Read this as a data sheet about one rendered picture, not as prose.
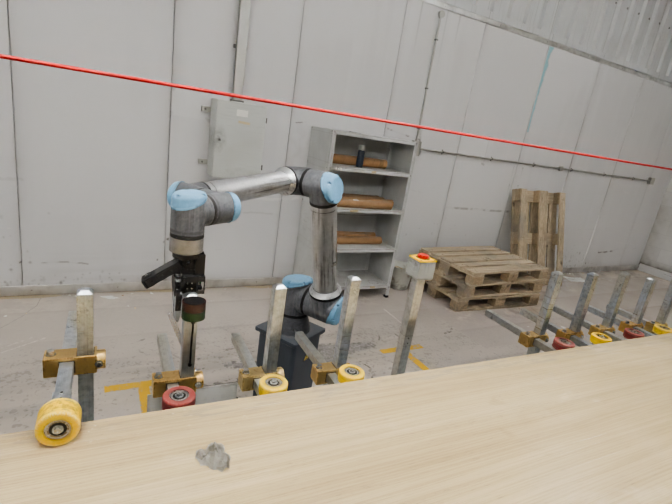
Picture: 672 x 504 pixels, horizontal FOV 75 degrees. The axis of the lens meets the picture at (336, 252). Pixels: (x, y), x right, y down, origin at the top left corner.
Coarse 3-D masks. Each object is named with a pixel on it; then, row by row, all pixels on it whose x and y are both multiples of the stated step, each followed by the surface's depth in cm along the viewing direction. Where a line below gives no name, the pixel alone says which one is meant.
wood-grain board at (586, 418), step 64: (384, 384) 130; (448, 384) 136; (512, 384) 142; (576, 384) 148; (640, 384) 155; (0, 448) 88; (64, 448) 90; (128, 448) 92; (192, 448) 95; (256, 448) 98; (320, 448) 101; (384, 448) 104; (448, 448) 108; (512, 448) 111; (576, 448) 115; (640, 448) 119
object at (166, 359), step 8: (160, 336) 145; (160, 344) 140; (168, 344) 141; (160, 352) 136; (168, 352) 136; (160, 360) 136; (168, 360) 132; (168, 368) 128; (168, 384) 121; (176, 384) 122
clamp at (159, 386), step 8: (152, 376) 122; (168, 376) 123; (176, 376) 124; (192, 376) 125; (200, 376) 126; (152, 384) 122; (160, 384) 121; (184, 384) 124; (192, 384) 125; (200, 384) 125; (152, 392) 122; (160, 392) 121
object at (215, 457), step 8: (208, 448) 95; (216, 448) 94; (224, 448) 96; (200, 456) 92; (208, 456) 92; (216, 456) 92; (224, 456) 93; (200, 464) 91; (208, 464) 91; (216, 464) 91; (224, 464) 91
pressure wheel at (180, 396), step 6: (168, 390) 112; (174, 390) 112; (180, 390) 113; (186, 390) 113; (192, 390) 113; (162, 396) 109; (168, 396) 109; (174, 396) 110; (180, 396) 110; (186, 396) 111; (192, 396) 111; (162, 402) 109; (168, 402) 107; (174, 402) 108; (180, 402) 108; (186, 402) 108; (192, 402) 110; (162, 408) 109; (168, 408) 107
